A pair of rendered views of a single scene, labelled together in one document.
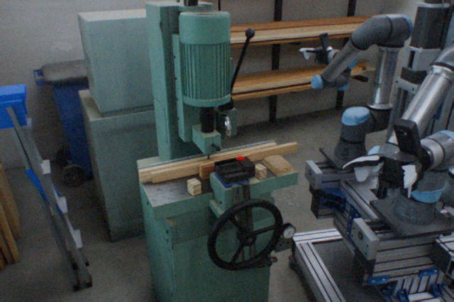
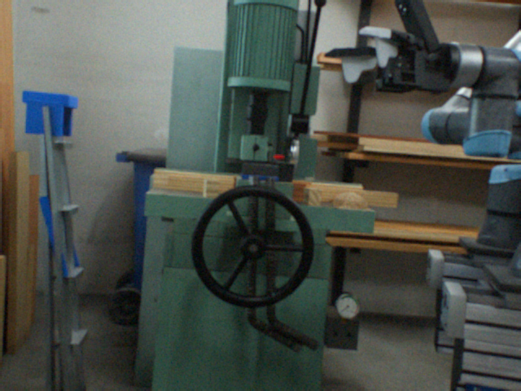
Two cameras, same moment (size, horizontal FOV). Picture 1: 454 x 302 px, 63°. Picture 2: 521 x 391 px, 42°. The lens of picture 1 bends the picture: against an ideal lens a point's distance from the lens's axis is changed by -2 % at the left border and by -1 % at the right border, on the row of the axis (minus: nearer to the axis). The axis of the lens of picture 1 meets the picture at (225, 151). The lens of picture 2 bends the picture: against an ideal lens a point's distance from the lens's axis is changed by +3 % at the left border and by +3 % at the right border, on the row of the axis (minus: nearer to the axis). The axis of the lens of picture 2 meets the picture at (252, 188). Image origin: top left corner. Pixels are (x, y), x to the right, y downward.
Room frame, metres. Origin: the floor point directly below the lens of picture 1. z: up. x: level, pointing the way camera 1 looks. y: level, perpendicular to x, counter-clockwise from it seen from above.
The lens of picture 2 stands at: (-0.39, -0.61, 1.06)
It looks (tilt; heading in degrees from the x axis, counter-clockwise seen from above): 4 degrees down; 21
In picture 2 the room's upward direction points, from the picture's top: 5 degrees clockwise
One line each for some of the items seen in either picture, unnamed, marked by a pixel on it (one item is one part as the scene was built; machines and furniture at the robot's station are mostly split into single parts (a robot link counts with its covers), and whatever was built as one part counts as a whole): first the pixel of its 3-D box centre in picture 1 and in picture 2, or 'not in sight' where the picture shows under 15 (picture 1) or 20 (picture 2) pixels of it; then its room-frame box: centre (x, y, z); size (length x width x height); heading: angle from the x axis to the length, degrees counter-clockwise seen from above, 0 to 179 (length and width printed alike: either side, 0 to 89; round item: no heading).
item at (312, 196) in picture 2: (259, 171); (312, 196); (1.28, -0.13, 0.92); 0.04 x 0.04 x 0.04; 37
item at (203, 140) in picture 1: (206, 139); (254, 151); (1.36, 0.07, 1.03); 0.14 x 0.07 x 0.09; 24
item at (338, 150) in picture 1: (351, 145); (507, 228); (1.63, -0.60, 0.87); 0.15 x 0.15 x 0.10
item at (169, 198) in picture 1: (225, 187); (259, 210); (1.25, 0.00, 0.87); 0.61 x 0.30 x 0.06; 114
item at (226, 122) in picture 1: (223, 126); (292, 155); (1.51, 0.01, 1.02); 0.12 x 0.03 x 0.12; 24
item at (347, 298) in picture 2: (286, 231); (346, 308); (1.26, -0.25, 0.65); 0.06 x 0.04 x 0.08; 114
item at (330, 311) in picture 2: (277, 235); (339, 327); (1.32, -0.23, 0.58); 0.12 x 0.08 x 0.08; 24
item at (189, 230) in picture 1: (199, 186); (244, 239); (1.45, 0.12, 0.76); 0.57 x 0.45 x 0.09; 24
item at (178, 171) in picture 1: (229, 161); (282, 191); (1.38, -0.02, 0.92); 0.65 x 0.02 x 0.04; 114
